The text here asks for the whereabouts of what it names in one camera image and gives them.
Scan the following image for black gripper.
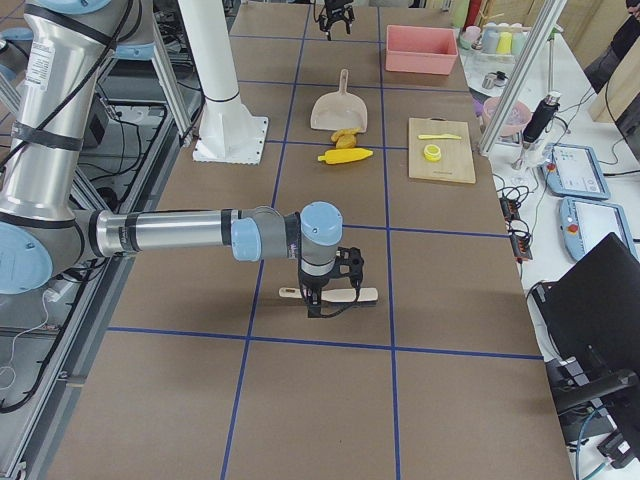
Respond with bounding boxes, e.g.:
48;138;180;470
298;247;364;319
319;0;353;41

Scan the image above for beige hand brush black bristles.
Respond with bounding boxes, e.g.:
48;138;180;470
278;287;379;305

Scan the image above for beige plastic dustpan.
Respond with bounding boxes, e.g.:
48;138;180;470
310;69;368;133

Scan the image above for yellow toy corn cob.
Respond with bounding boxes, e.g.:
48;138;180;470
317;148;374;165

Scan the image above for brown toy ginger root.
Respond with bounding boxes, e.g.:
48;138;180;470
331;128;360;143

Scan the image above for orange-brown toy potato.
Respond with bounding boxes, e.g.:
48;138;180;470
335;134;357;149

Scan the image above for pink plastic bin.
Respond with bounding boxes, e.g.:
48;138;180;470
385;25;458;76

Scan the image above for yellow lemon slices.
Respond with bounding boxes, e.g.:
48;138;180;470
423;144;442;162

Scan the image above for bamboo cutting board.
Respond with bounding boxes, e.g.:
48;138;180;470
408;118;476;184

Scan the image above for yellow plastic knife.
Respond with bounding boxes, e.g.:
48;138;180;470
417;133;462;140

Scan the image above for pink bowl with clear items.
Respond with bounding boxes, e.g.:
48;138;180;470
481;96;532;137

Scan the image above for black water bottle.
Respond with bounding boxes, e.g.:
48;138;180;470
522;91;561;148

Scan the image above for blue teach pendant near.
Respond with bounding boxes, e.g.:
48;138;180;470
559;197;638;261

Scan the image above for blue teach pendant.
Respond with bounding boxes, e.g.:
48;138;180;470
540;143;611;200
559;197;638;261

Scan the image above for blue teach pendant far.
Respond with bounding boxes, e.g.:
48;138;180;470
540;143;611;200

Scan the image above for black laptop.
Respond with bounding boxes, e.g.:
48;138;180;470
544;233;639;372

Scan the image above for person in dark clothing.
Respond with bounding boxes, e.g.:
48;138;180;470
584;1;639;93

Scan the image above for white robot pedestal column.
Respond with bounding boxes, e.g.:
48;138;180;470
179;0;269;165

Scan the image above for aluminium frame post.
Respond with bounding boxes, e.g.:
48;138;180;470
478;0;567;156

